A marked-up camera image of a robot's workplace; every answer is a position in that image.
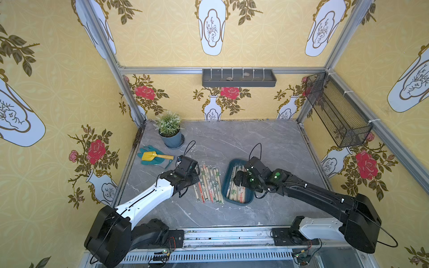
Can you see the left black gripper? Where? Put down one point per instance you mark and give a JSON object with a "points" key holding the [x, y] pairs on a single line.
{"points": [[187, 175]]}

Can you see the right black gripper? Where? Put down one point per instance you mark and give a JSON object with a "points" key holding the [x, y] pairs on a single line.
{"points": [[243, 177]]}

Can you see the green panda chopsticks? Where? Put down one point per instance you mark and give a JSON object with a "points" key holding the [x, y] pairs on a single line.
{"points": [[206, 189]]}

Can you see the green label chopsticks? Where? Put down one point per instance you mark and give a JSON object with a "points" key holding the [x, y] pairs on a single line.
{"points": [[213, 183]]}

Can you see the red striped chopsticks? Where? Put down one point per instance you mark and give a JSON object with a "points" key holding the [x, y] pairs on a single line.
{"points": [[201, 192]]}

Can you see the green tip chopsticks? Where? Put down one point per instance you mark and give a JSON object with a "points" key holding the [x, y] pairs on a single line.
{"points": [[220, 184]]}

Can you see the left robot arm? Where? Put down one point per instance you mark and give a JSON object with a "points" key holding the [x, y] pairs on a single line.
{"points": [[116, 231]]}

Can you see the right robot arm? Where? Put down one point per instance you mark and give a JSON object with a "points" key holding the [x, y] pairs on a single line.
{"points": [[361, 223]]}

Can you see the green garden glove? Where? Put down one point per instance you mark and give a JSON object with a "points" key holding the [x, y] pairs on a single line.
{"points": [[156, 161]]}

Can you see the yellow hand trowel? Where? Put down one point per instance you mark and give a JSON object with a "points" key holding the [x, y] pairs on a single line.
{"points": [[151, 155]]}

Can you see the potted green plant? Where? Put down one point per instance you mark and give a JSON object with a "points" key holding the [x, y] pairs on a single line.
{"points": [[169, 129]]}

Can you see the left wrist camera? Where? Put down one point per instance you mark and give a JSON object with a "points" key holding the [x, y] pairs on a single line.
{"points": [[186, 166]]}

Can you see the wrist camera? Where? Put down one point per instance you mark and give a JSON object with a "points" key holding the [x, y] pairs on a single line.
{"points": [[186, 166], [257, 169]]}

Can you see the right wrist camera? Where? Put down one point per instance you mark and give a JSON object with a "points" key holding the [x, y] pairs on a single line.
{"points": [[257, 169]]}

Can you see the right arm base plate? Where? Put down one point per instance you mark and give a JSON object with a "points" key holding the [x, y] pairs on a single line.
{"points": [[291, 236]]}

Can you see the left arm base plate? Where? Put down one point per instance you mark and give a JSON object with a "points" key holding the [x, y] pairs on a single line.
{"points": [[171, 239]]}

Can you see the aluminium front rail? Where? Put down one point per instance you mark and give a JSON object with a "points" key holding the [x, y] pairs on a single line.
{"points": [[247, 244]]}

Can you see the grey wall shelf tray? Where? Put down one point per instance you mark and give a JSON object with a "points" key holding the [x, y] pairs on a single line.
{"points": [[238, 77]]}

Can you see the black wire mesh basket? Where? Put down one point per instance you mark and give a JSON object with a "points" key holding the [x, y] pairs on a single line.
{"points": [[344, 120]]}

